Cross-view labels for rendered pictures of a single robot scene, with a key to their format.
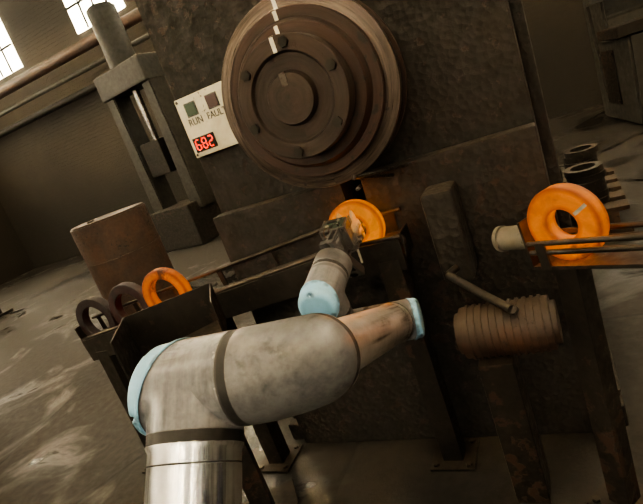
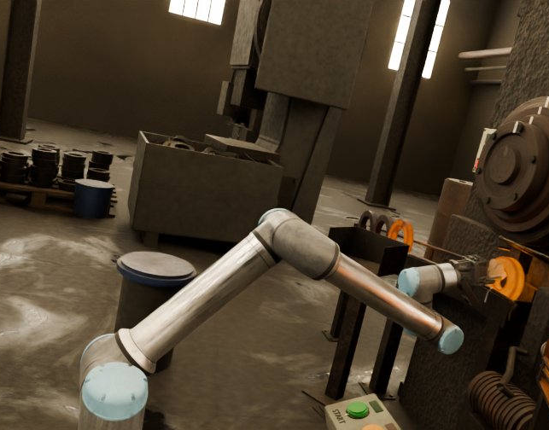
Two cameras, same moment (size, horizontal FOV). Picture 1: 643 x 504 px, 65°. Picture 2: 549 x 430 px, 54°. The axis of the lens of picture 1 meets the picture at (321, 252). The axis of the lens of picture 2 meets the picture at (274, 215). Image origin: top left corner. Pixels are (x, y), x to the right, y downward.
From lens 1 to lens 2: 0.96 m
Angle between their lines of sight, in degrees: 46
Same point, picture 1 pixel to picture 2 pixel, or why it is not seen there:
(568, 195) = not seen: outside the picture
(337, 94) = (524, 179)
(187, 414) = (264, 230)
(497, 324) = (493, 393)
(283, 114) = (493, 171)
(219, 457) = (259, 252)
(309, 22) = (548, 125)
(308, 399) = (294, 259)
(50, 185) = not seen: hidden behind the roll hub
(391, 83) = not seen: outside the picture
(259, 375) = (285, 235)
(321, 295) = (408, 276)
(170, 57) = (503, 100)
